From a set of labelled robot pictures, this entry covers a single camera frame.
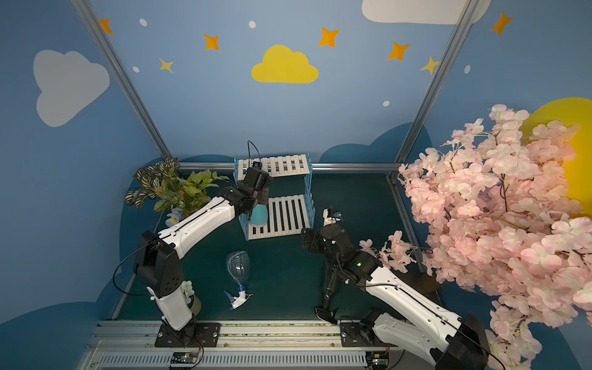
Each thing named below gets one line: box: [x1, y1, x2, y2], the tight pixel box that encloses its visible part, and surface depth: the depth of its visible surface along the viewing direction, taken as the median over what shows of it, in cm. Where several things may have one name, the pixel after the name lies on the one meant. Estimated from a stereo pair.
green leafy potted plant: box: [124, 157, 230, 216], surface depth 86 cm
